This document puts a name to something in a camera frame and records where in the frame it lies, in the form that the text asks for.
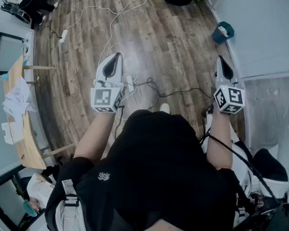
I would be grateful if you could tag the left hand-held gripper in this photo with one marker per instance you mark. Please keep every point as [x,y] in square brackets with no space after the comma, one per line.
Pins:
[103,98]

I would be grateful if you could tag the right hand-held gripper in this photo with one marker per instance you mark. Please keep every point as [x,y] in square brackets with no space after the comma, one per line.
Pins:
[231,100]

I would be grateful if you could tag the person's left forearm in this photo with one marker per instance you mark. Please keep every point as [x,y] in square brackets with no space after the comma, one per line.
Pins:
[94,138]

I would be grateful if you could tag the person's right forearm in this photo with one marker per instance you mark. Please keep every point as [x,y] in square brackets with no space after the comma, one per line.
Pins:
[219,141]

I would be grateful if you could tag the white power adapter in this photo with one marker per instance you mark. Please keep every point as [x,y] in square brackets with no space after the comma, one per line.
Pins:
[130,84]

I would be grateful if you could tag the teal trash bin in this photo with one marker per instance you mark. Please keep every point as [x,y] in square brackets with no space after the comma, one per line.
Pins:
[221,35]

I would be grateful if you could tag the white power strip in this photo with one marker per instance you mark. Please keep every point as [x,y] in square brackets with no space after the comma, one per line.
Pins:
[63,36]

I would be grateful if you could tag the person's white shoe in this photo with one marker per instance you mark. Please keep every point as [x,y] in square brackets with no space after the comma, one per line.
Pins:
[165,107]

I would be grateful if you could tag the pile of white papers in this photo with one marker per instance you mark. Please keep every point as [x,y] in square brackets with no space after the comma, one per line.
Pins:
[17,100]

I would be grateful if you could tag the white and black chair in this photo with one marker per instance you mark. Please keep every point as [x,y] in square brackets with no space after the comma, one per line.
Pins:
[269,165]

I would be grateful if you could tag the person's black clothed torso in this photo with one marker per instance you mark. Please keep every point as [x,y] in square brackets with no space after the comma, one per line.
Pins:
[159,165]

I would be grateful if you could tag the curved wooden desk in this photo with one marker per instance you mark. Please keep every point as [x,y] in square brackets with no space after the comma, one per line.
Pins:
[29,141]

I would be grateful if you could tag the small teal object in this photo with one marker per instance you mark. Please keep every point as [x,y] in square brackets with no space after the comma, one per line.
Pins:
[3,76]

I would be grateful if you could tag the white perforated sheet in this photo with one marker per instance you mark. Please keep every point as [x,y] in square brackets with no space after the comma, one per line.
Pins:
[12,132]

